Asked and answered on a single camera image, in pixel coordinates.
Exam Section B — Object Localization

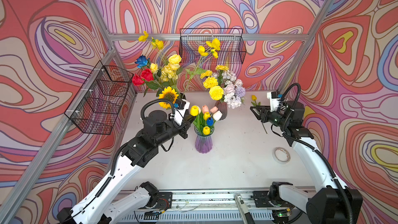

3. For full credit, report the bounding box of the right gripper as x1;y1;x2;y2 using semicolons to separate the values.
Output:
250;105;290;128

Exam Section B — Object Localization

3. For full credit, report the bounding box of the left black wire basket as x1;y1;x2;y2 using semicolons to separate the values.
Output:
64;61;133;135

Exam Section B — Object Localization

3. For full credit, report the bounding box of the black wire basket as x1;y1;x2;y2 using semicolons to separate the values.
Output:
179;27;247;65
64;61;133;135

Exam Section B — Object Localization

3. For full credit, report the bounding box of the red grey glass vase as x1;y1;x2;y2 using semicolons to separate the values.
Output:
215;100;228;120

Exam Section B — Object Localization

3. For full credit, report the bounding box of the sunflower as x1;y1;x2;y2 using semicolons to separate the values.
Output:
159;86;179;109

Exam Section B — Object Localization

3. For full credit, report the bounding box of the blue tulip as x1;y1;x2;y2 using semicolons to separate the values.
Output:
206;117;215;127

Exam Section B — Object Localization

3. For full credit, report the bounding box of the mixed rose bouquet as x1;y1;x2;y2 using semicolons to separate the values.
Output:
132;31;182;97

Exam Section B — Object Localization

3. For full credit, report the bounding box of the yellow tulip front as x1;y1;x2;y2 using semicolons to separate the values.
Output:
251;95;261;116

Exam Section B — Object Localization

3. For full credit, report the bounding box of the white tape roll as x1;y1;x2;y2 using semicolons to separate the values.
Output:
272;147;291;164

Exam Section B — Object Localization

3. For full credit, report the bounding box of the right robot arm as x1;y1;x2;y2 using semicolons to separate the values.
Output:
250;83;363;224

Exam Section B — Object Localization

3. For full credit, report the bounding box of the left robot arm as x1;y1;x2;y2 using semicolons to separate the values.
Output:
57;99;195;224

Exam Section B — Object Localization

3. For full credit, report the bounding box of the purple glass tulip vase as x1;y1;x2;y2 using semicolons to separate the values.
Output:
194;127;214;153

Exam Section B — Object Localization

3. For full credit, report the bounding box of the tool on front rail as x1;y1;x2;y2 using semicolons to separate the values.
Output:
234;194;255;224

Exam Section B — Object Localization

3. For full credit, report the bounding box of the back black wire basket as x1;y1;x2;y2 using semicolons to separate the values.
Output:
179;27;247;65

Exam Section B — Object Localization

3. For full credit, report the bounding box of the tulip bunch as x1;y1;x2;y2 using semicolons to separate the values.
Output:
190;105;223;136

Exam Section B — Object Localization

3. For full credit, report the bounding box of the yellow and lilac bouquet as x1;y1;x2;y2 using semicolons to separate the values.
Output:
195;38;246;109

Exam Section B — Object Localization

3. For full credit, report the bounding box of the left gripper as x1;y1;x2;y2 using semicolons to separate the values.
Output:
153;113;197;149

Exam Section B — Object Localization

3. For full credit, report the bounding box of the black vase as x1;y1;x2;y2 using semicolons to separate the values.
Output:
179;94;189;108

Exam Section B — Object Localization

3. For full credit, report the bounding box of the yellow tulip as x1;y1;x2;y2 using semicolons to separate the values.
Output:
190;105;201;116
251;95;261;116

